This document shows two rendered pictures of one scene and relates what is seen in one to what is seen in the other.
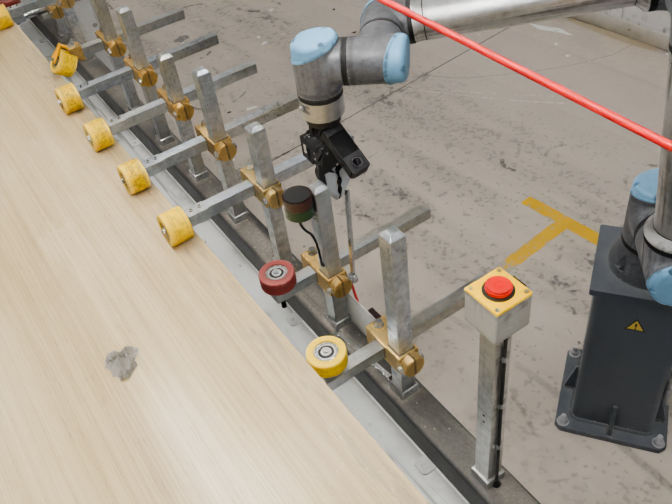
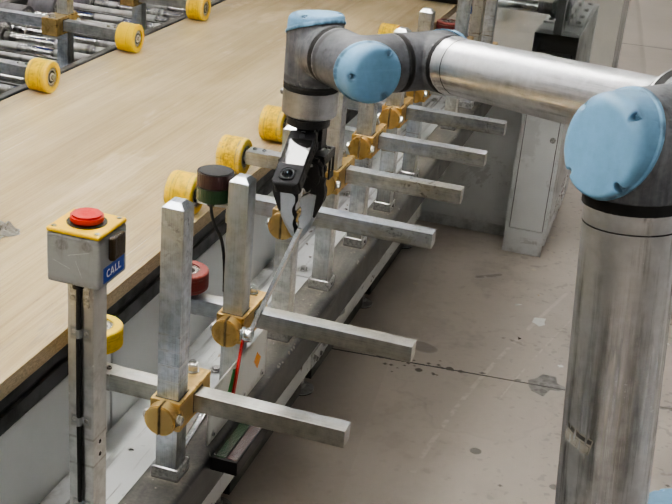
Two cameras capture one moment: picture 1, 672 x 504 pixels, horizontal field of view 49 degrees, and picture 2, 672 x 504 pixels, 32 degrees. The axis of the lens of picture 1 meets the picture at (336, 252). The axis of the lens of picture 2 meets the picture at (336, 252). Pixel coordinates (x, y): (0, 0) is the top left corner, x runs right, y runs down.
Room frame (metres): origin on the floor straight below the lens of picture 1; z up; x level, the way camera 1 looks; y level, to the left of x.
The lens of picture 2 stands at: (0.01, -1.32, 1.77)
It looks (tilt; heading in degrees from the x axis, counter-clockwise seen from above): 24 degrees down; 44
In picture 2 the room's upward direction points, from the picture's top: 5 degrees clockwise
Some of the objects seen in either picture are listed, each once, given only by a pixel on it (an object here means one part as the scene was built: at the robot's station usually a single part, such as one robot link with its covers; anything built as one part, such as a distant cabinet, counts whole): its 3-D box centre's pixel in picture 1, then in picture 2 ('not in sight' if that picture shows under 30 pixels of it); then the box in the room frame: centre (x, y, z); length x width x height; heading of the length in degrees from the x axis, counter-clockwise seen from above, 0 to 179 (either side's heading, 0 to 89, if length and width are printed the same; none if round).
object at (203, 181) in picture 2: (297, 199); (215, 177); (1.15, 0.06, 1.10); 0.06 x 0.06 x 0.02
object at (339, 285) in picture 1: (325, 273); (238, 317); (1.19, 0.03, 0.85); 0.14 x 0.06 x 0.05; 28
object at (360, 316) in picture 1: (352, 308); (239, 382); (1.15, -0.02, 0.75); 0.26 x 0.01 x 0.10; 28
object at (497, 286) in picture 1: (498, 288); (87, 219); (0.72, -0.22, 1.22); 0.04 x 0.04 x 0.02
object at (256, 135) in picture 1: (272, 208); (286, 245); (1.39, 0.14, 0.89); 0.04 x 0.04 x 0.48; 28
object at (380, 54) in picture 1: (376, 56); (359, 65); (1.26, -0.13, 1.32); 0.12 x 0.12 x 0.09; 78
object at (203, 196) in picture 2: (299, 208); (214, 191); (1.15, 0.06, 1.08); 0.06 x 0.06 x 0.02
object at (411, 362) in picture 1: (394, 347); (178, 400); (0.97, -0.09, 0.82); 0.14 x 0.06 x 0.05; 28
